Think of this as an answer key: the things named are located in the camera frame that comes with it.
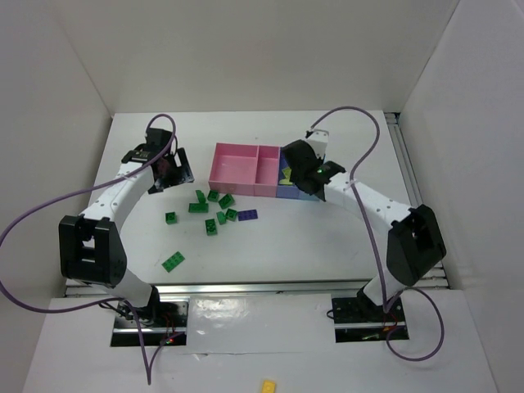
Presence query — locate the purple lego brick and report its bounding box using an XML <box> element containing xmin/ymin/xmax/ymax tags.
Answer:
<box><xmin>237</xmin><ymin>210</ymin><xmax>258</xmax><ymax>221</ymax></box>

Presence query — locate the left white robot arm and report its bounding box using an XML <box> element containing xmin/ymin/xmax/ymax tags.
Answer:
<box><xmin>58</xmin><ymin>127</ymin><xmax>193</xmax><ymax>309</ymax></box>

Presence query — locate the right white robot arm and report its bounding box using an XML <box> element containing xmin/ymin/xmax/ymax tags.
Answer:
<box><xmin>282</xmin><ymin>139</ymin><xmax>447</xmax><ymax>308</ymax></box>

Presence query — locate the purple blue container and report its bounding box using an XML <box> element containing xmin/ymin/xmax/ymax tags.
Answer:
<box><xmin>276</xmin><ymin>152</ymin><xmax>300</xmax><ymax>200</ymax></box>

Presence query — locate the green lego brick far left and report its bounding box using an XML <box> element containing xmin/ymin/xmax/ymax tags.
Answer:
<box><xmin>165</xmin><ymin>211</ymin><xmax>178</xmax><ymax>225</ymax></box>

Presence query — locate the small pink container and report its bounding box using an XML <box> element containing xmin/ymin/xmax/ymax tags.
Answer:
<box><xmin>254</xmin><ymin>146</ymin><xmax>280</xmax><ymax>197</ymax></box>

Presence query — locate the large pink container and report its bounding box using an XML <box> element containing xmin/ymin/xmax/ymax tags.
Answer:
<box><xmin>208</xmin><ymin>142</ymin><xmax>259</xmax><ymax>197</ymax></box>

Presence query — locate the green lego brick upper right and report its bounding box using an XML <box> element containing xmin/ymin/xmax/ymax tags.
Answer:
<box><xmin>219</xmin><ymin>193</ymin><xmax>235</xmax><ymax>210</ymax></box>

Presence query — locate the green lego brick lower centre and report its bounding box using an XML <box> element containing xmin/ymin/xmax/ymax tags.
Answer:
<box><xmin>205</xmin><ymin>219</ymin><xmax>218</xmax><ymax>236</ymax></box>

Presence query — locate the small green lego brick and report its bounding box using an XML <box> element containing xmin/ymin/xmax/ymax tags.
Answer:
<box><xmin>216</xmin><ymin>211</ymin><xmax>227</xmax><ymax>225</ymax></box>

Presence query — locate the green lego brick centre right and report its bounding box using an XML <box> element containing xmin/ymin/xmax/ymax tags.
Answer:
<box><xmin>225</xmin><ymin>209</ymin><xmax>237</xmax><ymax>222</ymax></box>

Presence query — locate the green lego brick bottom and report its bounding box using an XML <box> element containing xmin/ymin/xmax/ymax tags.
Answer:
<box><xmin>161</xmin><ymin>251</ymin><xmax>185</xmax><ymax>273</ymax></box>

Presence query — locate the yellow lego brick foreground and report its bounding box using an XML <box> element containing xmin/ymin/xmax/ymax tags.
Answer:
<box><xmin>260</xmin><ymin>380</ymin><xmax>277</xmax><ymax>393</ymax></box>

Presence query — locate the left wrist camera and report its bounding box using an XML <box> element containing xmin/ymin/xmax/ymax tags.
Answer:
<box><xmin>121</xmin><ymin>150</ymin><xmax>156</xmax><ymax>165</ymax></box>

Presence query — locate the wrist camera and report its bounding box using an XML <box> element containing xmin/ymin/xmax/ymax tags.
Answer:
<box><xmin>121</xmin><ymin>150</ymin><xmax>156</xmax><ymax>165</ymax></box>
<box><xmin>305</xmin><ymin>129</ymin><xmax>329</xmax><ymax>160</ymax></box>

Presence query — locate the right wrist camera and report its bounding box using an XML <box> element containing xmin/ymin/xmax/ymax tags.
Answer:
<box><xmin>305</xmin><ymin>129</ymin><xmax>329</xmax><ymax>160</ymax></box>

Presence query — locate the aluminium rail right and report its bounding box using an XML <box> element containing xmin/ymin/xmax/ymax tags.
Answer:
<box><xmin>384</xmin><ymin>112</ymin><xmax>449</xmax><ymax>290</ymax></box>

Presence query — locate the aluminium rail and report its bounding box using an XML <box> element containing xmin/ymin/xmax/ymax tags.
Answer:
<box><xmin>65</xmin><ymin>278</ymin><xmax>377</xmax><ymax>298</ymax></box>
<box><xmin>384</xmin><ymin>112</ymin><xmax>449</xmax><ymax>290</ymax></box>

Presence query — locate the aluminium rail front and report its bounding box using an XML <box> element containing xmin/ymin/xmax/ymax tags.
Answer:
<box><xmin>65</xmin><ymin>278</ymin><xmax>377</xmax><ymax>298</ymax></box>

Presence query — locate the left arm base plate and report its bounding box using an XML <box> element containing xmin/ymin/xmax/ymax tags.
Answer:
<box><xmin>111</xmin><ymin>301</ymin><xmax>188</xmax><ymax>347</ymax></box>

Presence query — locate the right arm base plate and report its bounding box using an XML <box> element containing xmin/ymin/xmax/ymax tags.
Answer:
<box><xmin>326</xmin><ymin>297</ymin><xmax>409</xmax><ymax>343</ymax></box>

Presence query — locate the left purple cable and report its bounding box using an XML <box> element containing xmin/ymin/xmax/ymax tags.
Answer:
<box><xmin>0</xmin><ymin>113</ymin><xmax>178</xmax><ymax>385</ymax></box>

